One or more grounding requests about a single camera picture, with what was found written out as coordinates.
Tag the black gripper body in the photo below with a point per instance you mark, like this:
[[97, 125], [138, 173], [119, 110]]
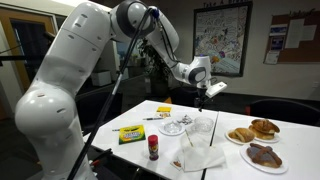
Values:
[[201, 96]]

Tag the clear glass bowl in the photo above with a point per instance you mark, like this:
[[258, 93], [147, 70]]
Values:
[[203, 124]]

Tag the clear glass lid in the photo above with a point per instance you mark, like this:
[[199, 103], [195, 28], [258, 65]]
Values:
[[172, 127]]

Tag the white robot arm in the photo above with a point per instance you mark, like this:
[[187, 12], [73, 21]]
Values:
[[66, 83]]

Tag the black office chair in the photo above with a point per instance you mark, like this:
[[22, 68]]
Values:
[[283, 111], [183, 96], [90, 110]]

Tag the thin yellow striped pencil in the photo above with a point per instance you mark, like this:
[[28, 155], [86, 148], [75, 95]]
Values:
[[189, 137]]

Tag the yellow sticky note pad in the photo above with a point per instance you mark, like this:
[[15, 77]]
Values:
[[163, 109]]

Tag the beige paper card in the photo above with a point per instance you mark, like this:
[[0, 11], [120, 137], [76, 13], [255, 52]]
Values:
[[162, 115]]

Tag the small golden bread roll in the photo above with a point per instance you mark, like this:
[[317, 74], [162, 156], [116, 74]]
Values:
[[232, 134]]

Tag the white plate with rolls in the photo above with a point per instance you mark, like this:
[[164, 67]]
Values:
[[233, 140]]

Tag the white paper napkin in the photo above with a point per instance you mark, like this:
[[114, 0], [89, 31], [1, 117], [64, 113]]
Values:
[[203, 156]]

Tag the green white marker pen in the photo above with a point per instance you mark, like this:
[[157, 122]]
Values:
[[151, 118]]

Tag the large golden bread roll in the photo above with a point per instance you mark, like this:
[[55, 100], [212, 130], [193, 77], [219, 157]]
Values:
[[245, 135]]

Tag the green potted plant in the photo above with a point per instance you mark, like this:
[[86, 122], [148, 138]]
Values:
[[155, 63]]

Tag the small white picture card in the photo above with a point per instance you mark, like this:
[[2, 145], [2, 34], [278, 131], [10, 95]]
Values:
[[176, 164]]

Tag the red-lidded sprinkle jar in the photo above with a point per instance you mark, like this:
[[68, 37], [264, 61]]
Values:
[[153, 148]]

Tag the framed colouring poster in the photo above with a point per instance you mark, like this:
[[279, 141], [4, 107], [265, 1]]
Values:
[[220, 36]]

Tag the braided golden bread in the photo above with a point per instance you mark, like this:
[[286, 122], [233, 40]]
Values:
[[265, 128]]

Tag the yellow green Crayola marker box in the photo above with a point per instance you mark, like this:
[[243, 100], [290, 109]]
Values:
[[131, 134]]

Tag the white plate with braided bread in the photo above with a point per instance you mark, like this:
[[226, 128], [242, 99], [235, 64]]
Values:
[[271, 140]]

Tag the white plate with brown pastry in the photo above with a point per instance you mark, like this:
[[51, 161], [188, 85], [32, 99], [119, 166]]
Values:
[[253, 166]]

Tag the brown chocolate pastry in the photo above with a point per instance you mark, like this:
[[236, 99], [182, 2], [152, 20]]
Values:
[[263, 156]]

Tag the small white notice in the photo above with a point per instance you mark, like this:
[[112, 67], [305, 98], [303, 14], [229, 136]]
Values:
[[272, 57]]

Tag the blue white flyer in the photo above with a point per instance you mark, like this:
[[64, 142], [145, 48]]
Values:
[[278, 36]]

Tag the white storage box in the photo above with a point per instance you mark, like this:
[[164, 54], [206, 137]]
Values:
[[101, 78]]

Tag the cork bulletin board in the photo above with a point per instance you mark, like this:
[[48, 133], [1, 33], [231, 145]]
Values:
[[300, 55]]

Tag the large white paper sheet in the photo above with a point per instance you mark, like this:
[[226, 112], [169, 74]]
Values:
[[294, 33]]

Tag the small white paper sheet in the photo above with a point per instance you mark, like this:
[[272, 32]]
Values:
[[310, 32]]

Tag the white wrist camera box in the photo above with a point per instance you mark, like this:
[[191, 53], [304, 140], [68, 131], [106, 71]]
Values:
[[216, 89]]

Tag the wooden door frame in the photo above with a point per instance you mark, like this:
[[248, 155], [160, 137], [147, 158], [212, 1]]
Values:
[[5, 50]]

